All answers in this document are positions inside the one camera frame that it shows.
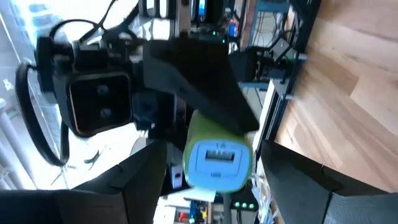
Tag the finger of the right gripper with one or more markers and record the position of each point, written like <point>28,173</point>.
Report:
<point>199,81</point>
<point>168,133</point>

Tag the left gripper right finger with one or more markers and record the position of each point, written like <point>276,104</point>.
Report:
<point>311,196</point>

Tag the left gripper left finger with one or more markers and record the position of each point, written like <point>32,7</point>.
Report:
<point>109,199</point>

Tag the green USB charger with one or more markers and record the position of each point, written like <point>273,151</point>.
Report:
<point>217,155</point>

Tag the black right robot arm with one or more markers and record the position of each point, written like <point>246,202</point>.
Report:
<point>245,63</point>

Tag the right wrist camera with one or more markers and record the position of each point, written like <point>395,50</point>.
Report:
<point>99,104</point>

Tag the black aluminium table frame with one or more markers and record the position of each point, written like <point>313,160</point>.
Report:
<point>298,46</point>

